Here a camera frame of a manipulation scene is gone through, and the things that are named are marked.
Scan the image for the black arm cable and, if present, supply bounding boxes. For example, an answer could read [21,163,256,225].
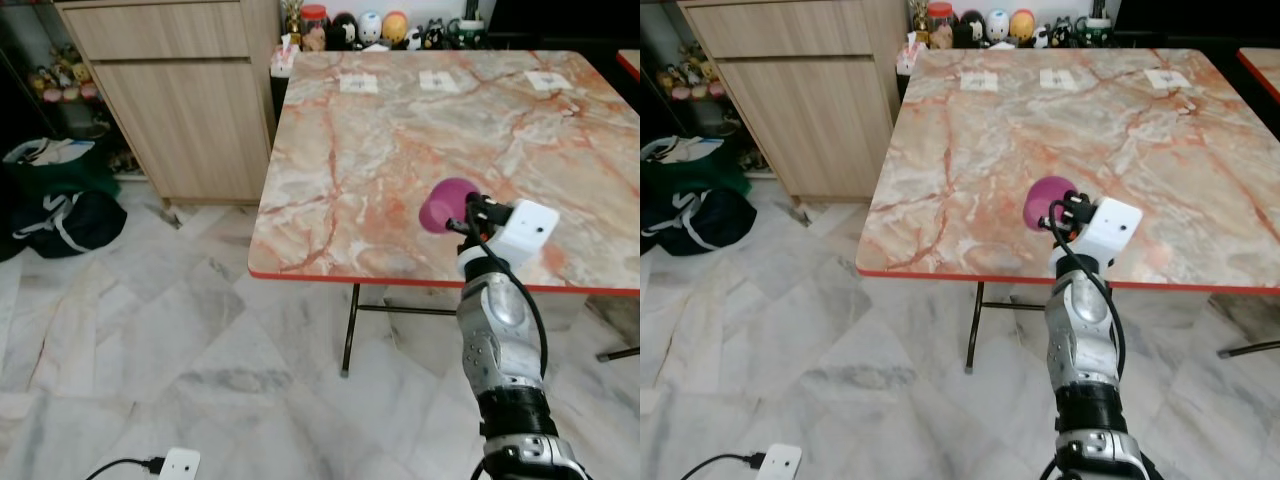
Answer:
[84,456,166,480]
[466,222,550,380]
[681,452,768,480]
[1050,218,1128,380]

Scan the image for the black round doll figure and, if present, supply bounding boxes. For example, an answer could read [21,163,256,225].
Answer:
[328,12,359,52]
[955,11,987,50]

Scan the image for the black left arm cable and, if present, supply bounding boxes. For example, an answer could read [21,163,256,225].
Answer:
[84,456,166,480]
[681,452,768,480]

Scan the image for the green and black bag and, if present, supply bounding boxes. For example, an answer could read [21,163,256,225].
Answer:
[0,137,128,260]
[640,134,760,257]

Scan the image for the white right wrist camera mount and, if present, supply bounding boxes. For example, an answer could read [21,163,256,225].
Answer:
[487,200,561,271]
[1074,197,1144,269]

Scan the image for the purple plastic cup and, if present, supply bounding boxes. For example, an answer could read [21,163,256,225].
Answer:
[418,177,482,236]
[1023,175,1080,234]

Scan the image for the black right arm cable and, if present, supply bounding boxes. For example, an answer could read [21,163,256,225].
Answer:
[466,222,550,380]
[1050,218,1128,380]

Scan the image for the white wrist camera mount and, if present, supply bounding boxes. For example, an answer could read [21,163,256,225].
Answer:
[157,447,202,480]
[754,443,804,480]
[487,200,561,271]
[1074,197,1144,269]

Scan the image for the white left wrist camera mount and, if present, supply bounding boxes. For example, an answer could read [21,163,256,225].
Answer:
[754,443,804,480]
[157,447,202,480]

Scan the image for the white tissue pack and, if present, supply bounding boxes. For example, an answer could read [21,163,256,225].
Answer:
[271,35,302,78]
[896,33,925,76]

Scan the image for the black metal table leg frame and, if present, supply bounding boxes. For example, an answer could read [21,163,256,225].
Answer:
[964,281,1280,377]
[339,283,641,379]

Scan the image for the red lid glass jar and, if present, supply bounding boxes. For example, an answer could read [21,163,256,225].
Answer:
[927,2,957,50]
[299,4,330,52]

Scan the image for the light wooden cabinet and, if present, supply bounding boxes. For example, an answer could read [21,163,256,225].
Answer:
[54,0,282,207]
[677,0,907,203]

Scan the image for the pink toy figures row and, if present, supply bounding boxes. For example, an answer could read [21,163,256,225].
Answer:
[29,62,102,104]
[658,62,723,103]

